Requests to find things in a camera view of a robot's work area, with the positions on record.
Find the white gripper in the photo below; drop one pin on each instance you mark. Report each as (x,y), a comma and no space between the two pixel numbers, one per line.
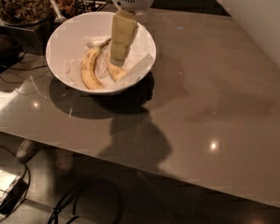
(124,27)

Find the yellow banana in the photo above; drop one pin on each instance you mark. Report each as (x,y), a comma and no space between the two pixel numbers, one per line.
(115,72)
(88,67)

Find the white ceramic bowl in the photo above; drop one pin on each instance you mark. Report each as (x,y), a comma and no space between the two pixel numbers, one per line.
(65,42)

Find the dark tray with snacks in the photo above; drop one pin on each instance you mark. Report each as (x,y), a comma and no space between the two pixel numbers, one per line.
(71,8)

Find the glass jar of nuts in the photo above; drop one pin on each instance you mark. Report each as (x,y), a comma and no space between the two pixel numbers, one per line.
(23,12)

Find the white handled scoop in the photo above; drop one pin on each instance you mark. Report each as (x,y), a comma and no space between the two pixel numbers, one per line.
(59,17)

